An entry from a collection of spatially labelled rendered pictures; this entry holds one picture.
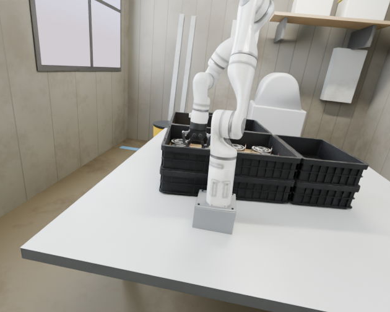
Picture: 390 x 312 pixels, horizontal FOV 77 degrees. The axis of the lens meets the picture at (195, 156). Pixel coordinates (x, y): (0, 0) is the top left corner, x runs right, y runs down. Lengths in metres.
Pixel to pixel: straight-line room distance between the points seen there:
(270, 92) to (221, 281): 2.56
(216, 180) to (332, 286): 0.45
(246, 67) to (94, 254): 0.74
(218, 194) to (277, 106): 2.34
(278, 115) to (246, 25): 2.25
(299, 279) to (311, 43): 3.42
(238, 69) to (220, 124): 0.19
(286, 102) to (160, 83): 1.90
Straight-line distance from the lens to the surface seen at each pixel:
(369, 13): 3.53
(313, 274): 0.88
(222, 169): 0.82
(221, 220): 0.88
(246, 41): 0.88
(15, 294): 1.78
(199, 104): 1.03
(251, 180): 1.09
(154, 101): 3.99
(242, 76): 0.83
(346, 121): 4.18
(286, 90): 3.09
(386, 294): 0.96
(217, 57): 0.99
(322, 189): 1.22
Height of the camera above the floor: 1.24
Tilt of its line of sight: 20 degrees down
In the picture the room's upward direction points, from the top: 6 degrees clockwise
